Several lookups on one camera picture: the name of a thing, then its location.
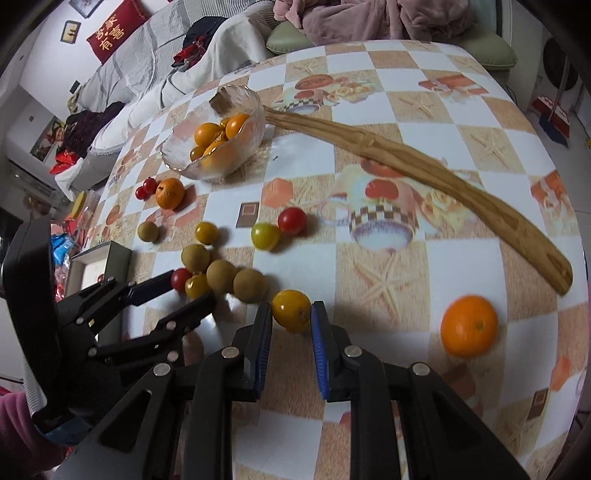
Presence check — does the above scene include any yellow cherry tomato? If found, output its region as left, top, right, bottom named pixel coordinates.
left=271, top=290, right=311, bottom=333

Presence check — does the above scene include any brown longan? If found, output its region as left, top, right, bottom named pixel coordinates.
left=232, top=268, right=266, bottom=304

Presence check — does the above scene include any green sofa cushion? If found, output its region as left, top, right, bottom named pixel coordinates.
left=266, top=22, right=518, bottom=84

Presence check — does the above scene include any glass fruit bowl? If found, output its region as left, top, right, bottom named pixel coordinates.
left=158, top=85, right=266, bottom=180

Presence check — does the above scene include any pink blanket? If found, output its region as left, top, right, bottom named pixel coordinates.
left=273, top=0, right=474, bottom=46

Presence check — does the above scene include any white tray green rim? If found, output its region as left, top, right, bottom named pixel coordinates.
left=64, top=240, right=133, bottom=347

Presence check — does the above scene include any red cherry tomato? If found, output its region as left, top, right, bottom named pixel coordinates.
left=170, top=268, right=193, bottom=294

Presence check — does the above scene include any red embroidered pillow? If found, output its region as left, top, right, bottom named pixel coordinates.
left=86, top=0, right=150, bottom=64

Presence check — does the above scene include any red broom and dustpan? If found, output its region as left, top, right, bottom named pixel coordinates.
left=539, top=56, right=571, bottom=147

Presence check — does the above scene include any white washing machine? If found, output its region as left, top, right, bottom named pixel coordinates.
left=530, top=28, right=583, bottom=112

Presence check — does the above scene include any large orange tangerine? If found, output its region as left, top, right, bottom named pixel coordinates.
left=440, top=295, right=499, bottom=358

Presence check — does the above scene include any long wooden stick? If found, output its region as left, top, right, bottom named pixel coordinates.
left=263, top=106, right=573, bottom=296

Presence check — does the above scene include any small orange tangerine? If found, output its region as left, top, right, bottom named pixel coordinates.
left=155, top=178, right=185, bottom=210

